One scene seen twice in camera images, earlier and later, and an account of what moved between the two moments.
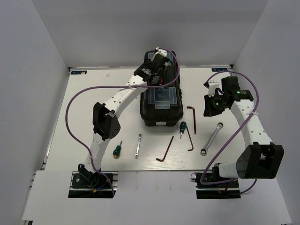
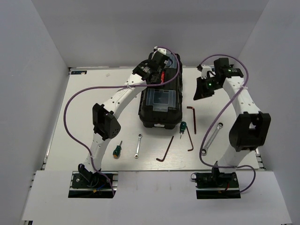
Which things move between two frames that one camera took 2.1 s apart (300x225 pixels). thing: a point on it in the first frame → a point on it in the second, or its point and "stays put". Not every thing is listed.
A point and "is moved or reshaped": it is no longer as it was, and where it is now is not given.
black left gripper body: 147,63 stays put
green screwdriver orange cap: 116,152 stays put
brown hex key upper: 194,116 stays put
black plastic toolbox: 161,103 is moved or reshaped
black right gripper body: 215,104 → 206,86
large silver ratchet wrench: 204,151 stays put
